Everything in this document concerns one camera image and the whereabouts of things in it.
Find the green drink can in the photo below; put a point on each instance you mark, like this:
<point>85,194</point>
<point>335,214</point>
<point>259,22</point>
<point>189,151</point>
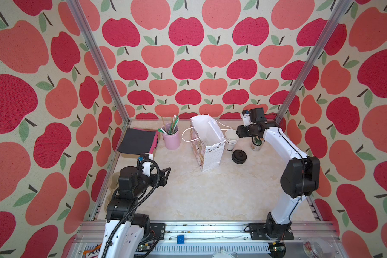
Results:
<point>257,143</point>

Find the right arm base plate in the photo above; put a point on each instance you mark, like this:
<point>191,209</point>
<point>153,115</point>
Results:
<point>269,231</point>

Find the cardboard cup carrier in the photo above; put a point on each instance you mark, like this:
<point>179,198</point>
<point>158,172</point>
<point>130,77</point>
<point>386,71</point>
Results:
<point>111,187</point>

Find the white paper coffee cup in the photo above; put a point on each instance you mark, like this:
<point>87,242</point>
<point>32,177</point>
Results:
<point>231,140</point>

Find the black napkin stack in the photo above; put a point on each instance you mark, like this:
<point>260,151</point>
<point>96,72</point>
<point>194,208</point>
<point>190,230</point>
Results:
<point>139,141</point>

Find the right aluminium frame post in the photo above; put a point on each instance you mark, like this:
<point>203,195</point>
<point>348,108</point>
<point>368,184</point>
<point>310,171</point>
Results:
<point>337,13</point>

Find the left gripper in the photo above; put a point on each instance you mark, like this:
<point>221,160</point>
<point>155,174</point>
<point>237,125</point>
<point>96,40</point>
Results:
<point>162,181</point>

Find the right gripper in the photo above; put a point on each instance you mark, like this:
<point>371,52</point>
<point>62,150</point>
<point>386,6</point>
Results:
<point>256,136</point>

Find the green paper straw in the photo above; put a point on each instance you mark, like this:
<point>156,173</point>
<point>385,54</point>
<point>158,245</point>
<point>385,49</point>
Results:
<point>174,125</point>

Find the white paper gift bag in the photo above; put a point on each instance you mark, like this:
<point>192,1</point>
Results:
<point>207,140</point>

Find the blue small block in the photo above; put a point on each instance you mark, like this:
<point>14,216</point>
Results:
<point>180,239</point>

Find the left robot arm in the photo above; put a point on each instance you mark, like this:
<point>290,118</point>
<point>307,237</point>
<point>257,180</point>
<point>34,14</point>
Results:
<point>124,228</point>

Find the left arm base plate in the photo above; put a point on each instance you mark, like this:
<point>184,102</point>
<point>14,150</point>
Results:
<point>155,230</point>

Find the black cup lid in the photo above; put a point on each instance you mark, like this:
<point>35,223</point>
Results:
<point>239,154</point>
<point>238,161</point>

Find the clear plastic container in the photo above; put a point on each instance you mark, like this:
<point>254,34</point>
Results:
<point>318,248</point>

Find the pink straw holder cup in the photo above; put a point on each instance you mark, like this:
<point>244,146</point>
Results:
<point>173,141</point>

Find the aluminium frame post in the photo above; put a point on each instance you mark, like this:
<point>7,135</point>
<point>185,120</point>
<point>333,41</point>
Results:
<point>337,13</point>
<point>80,18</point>

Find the orange candy bag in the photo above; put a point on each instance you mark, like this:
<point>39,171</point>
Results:
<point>92,253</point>

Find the left aluminium frame post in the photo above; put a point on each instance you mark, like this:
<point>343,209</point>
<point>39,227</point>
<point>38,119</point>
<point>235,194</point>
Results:
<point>80,18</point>

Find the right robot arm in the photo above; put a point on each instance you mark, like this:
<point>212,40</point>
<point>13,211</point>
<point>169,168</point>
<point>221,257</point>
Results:
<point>299,179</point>

